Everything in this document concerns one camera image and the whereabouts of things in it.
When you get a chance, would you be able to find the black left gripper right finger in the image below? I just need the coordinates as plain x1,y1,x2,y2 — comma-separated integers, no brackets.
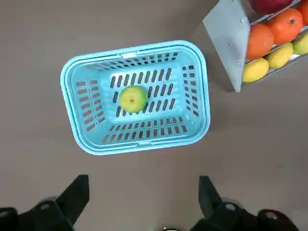
191,176,302,231

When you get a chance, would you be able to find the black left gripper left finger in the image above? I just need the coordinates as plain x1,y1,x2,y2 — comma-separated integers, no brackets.
0,174,90,231

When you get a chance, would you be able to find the small green apple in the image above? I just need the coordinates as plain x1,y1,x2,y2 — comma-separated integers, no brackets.
119,85,148,114

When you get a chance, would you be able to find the light blue plastic basket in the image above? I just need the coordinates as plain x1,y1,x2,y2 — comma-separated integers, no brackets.
60,40,211,156

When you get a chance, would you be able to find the clear acrylic fruit shelf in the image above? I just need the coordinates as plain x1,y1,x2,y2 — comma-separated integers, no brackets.
202,0,308,93

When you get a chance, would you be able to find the red apple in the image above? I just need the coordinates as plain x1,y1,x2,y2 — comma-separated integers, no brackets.
248,0,295,15

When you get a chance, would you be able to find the orange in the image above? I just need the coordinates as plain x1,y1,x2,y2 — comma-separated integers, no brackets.
295,0,308,26
246,23,275,60
266,8,304,45

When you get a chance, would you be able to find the greenish yellow lemon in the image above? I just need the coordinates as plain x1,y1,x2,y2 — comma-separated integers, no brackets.
292,32,308,55

